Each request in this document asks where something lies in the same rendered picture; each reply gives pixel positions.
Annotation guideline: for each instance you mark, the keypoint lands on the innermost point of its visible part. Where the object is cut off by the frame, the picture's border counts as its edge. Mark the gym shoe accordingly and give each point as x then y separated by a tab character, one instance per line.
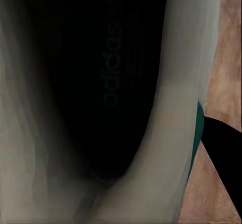
101	107

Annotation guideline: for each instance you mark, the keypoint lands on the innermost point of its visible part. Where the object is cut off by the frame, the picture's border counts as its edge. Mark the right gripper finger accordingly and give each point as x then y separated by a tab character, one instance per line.
223	144

